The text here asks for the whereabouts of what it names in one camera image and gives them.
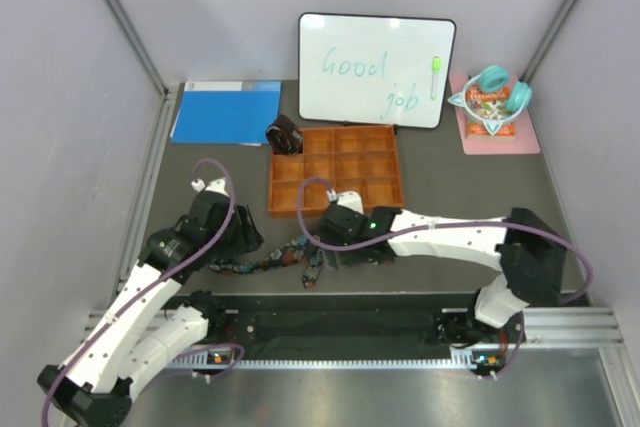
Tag navy floral tie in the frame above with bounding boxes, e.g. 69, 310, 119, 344
206, 235, 324, 289

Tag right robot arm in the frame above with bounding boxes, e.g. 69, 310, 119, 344
316, 202, 566, 345

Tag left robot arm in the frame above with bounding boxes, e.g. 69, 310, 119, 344
37, 179, 262, 426

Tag orange compartment tray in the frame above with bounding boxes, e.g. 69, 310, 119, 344
268, 125, 404, 218

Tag blue folder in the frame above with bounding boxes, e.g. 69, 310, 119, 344
170, 81, 282, 146

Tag rolled dark red tie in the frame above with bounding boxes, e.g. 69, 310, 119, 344
265, 114, 303, 156

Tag white dry-erase board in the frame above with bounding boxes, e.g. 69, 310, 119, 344
298, 13, 457, 129

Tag green marker pen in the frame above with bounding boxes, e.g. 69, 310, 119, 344
430, 56, 441, 100

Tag orange book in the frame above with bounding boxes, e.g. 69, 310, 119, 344
466, 84, 516, 140

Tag pink mat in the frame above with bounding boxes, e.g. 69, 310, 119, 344
449, 74, 540, 155

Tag teal cat-ear headphones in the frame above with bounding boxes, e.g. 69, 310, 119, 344
447, 65, 533, 139

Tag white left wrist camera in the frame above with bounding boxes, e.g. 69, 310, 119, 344
191, 177, 230, 197

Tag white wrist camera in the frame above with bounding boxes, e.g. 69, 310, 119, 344
191, 177, 230, 197
326, 189, 364, 214

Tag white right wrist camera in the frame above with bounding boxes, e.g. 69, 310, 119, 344
326, 189, 364, 214

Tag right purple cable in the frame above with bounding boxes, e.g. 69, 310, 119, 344
296, 176, 597, 382

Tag purple cable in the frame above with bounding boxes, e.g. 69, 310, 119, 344
39, 158, 246, 427
296, 176, 597, 382

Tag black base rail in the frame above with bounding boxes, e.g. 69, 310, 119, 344
169, 291, 529, 361

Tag grey cable duct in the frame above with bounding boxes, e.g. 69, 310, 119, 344
167, 345, 506, 375

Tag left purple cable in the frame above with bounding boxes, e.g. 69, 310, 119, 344
39, 158, 246, 427

